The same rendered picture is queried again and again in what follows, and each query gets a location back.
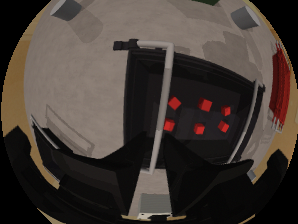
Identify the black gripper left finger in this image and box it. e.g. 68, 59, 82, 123
53, 131, 146, 216

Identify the green flat box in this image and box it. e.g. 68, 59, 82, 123
194, 0, 220, 6

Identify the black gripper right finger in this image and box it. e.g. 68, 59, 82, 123
162, 133, 254, 217

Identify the grey cylinder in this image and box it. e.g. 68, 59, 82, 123
247, 169, 257, 183
51, 0, 82, 22
230, 6, 261, 30

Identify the small red block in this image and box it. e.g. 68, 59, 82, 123
164, 117, 174, 131
168, 95, 182, 111
197, 97, 212, 112
221, 105, 230, 116

